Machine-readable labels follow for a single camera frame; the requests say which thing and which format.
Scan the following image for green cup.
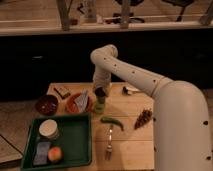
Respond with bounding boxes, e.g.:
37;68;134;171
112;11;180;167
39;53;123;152
94;96;105;114

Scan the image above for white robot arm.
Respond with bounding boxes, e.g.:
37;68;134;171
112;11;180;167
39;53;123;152
91;45;213;171

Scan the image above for silver spatula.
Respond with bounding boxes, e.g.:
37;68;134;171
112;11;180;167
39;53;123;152
74;90;88;113

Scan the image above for small black white object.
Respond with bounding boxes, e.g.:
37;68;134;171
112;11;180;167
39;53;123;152
122;86;140;95

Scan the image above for orange bowl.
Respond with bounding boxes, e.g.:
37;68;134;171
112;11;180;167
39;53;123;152
65;93;93;114

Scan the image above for brown grape bunch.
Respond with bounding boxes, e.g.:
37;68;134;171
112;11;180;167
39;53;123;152
134;109;152;129

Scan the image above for dark red bowl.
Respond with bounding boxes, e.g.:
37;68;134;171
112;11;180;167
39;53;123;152
35;95;58;116

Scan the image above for green plastic tray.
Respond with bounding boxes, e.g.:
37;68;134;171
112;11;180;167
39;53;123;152
21;114;92;171

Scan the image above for silver fork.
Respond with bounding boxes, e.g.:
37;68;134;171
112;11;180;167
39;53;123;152
105;124;113;160

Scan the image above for white round container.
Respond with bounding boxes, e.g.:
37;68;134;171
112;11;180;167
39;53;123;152
39;119;59;140

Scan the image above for peach fruit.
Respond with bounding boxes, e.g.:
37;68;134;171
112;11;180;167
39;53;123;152
48;146;63;163

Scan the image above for grey sponge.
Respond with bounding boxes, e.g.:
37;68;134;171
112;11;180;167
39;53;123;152
33;141;51;166

